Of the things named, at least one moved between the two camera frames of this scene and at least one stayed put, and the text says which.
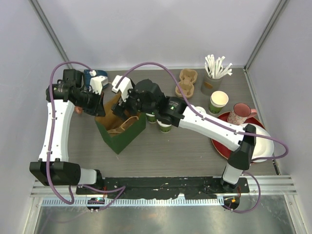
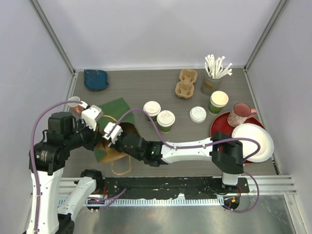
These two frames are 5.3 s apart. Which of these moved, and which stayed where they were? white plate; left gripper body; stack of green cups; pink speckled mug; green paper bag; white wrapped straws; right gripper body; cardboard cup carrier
Moved: left gripper body; green paper bag; right gripper body
Stayed: white plate; stack of green cups; white wrapped straws; pink speckled mug; cardboard cup carrier
